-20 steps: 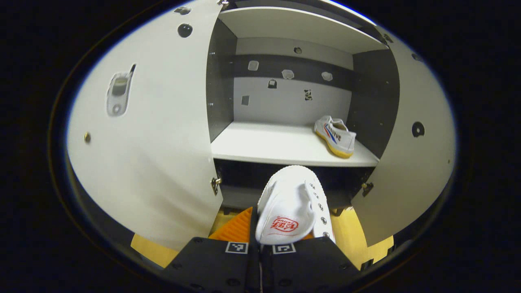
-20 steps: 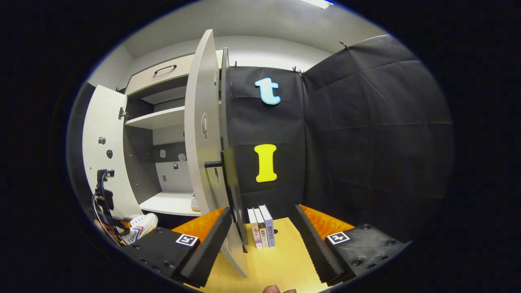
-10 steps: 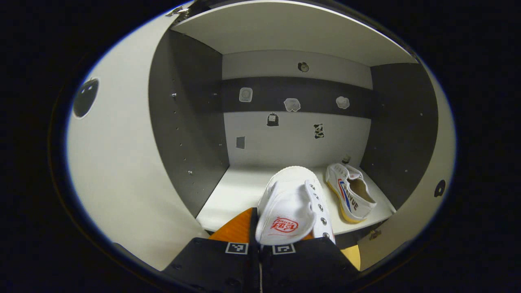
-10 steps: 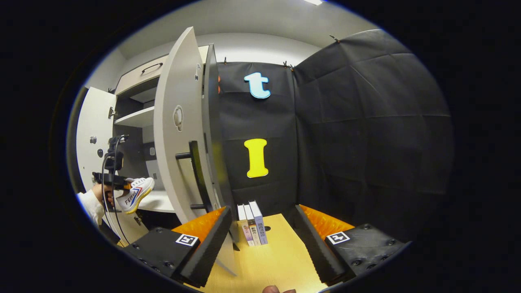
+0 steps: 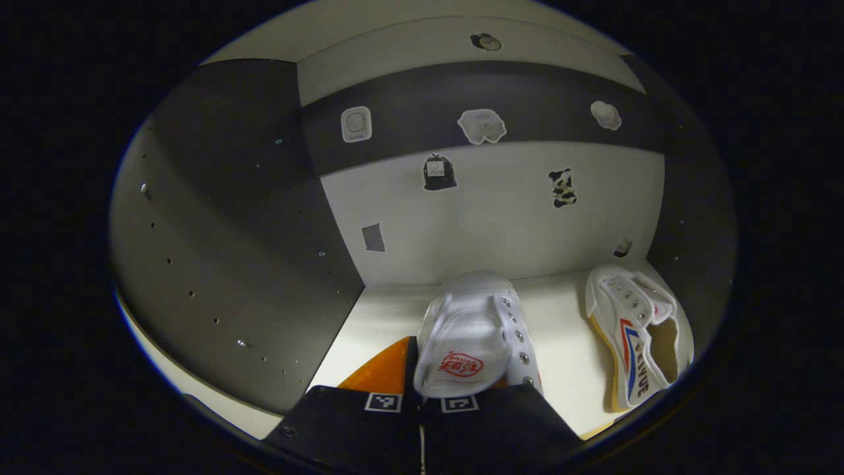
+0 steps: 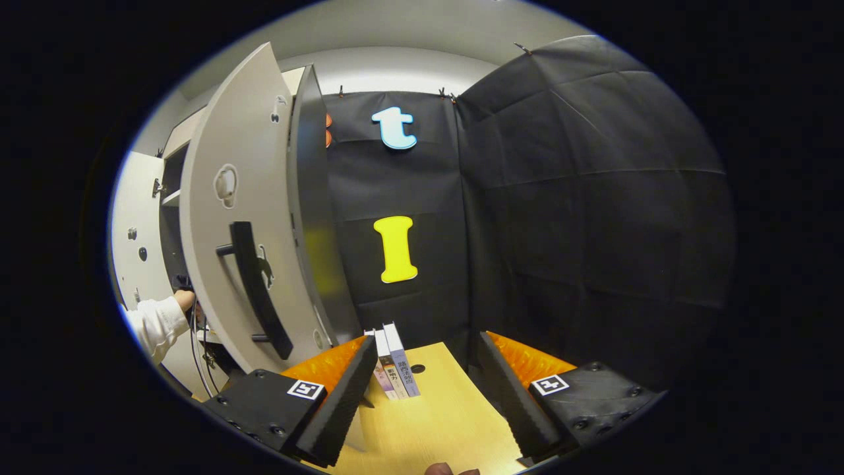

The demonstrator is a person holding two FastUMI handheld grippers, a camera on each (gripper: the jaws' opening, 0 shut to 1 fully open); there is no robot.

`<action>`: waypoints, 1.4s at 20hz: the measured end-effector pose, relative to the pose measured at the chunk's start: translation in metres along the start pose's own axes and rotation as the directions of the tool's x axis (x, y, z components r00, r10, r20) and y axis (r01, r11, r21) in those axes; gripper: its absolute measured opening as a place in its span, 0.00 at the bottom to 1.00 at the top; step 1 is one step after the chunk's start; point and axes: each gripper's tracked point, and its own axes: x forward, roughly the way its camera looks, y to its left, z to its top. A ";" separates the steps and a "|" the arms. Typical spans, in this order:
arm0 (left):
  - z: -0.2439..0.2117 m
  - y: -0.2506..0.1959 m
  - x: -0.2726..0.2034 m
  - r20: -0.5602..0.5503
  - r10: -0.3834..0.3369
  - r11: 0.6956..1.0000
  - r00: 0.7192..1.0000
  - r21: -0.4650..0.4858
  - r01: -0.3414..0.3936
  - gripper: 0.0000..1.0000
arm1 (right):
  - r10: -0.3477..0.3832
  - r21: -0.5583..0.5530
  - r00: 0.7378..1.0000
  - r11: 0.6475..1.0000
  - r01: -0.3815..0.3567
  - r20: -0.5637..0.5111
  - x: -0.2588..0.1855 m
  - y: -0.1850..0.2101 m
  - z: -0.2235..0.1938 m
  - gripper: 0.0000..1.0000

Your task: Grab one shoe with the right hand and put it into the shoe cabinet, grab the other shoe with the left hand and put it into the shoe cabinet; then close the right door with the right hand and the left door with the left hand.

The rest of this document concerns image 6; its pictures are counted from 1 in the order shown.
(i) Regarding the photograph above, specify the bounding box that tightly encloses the white cabinet door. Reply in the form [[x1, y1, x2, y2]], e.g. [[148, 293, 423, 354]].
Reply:
[[109, 150, 173, 312], [179, 42, 332, 374]]

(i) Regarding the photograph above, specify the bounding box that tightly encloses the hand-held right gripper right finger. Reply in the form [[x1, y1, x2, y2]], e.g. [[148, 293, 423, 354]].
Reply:
[[476, 331, 664, 466]]

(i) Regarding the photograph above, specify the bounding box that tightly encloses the lavender spine book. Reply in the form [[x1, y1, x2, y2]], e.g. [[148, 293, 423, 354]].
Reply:
[[383, 321, 422, 398]]

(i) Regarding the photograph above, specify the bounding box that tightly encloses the white shoe cabinet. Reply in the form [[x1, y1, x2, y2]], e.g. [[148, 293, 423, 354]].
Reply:
[[157, 63, 362, 371]]

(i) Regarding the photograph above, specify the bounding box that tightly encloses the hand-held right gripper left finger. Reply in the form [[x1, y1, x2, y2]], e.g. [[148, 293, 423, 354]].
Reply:
[[200, 335, 380, 469]]

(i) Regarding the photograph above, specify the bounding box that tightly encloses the black backdrop cloth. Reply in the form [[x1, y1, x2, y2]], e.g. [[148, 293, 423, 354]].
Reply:
[[322, 34, 737, 391]]

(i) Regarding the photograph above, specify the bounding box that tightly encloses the pink spine book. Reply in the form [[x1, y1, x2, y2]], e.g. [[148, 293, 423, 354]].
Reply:
[[364, 329, 399, 401]]

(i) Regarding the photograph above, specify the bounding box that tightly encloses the white cabinet drawer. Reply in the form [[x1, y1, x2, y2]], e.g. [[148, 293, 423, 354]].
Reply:
[[162, 106, 206, 159]]

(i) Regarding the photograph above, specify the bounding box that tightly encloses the black cable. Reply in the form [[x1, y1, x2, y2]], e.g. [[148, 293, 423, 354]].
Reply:
[[189, 300, 219, 398]]

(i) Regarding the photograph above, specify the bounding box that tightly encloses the white spine book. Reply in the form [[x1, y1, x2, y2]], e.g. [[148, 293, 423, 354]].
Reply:
[[373, 327, 409, 399]]

